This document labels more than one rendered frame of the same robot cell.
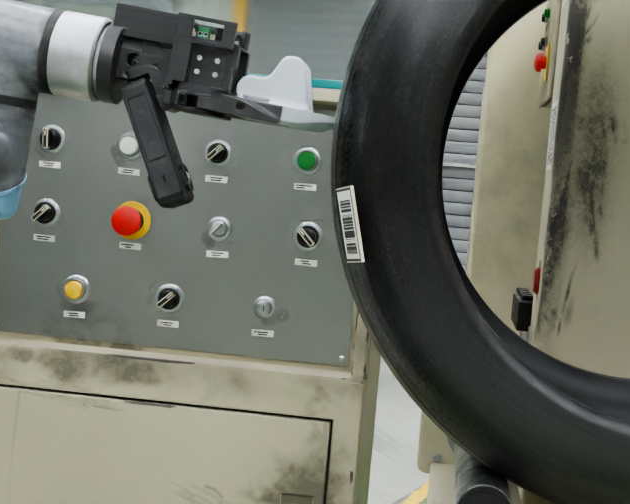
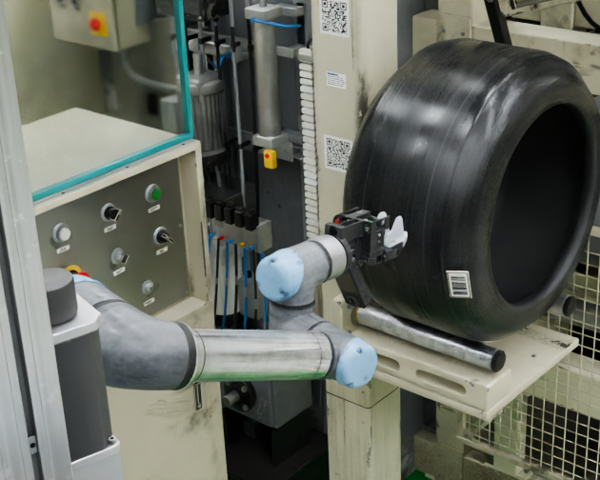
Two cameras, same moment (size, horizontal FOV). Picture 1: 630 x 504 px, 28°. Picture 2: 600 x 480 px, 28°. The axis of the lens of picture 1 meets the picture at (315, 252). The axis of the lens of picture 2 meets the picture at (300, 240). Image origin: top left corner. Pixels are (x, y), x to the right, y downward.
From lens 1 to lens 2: 195 cm
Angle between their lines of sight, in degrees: 57
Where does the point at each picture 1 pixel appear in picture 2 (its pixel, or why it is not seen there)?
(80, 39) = (341, 256)
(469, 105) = not seen: outside the picture
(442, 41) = (488, 201)
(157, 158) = (362, 289)
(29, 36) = (325, 267)
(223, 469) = not seen: hidden behind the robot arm
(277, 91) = (395, 235)
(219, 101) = (391, 254)
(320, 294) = (170, 264)
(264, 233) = (139, 246)
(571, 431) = (518, 316)
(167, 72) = (370, 251)
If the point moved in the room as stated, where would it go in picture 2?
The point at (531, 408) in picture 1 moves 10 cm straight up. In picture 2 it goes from (510, 316) to (511, 270)
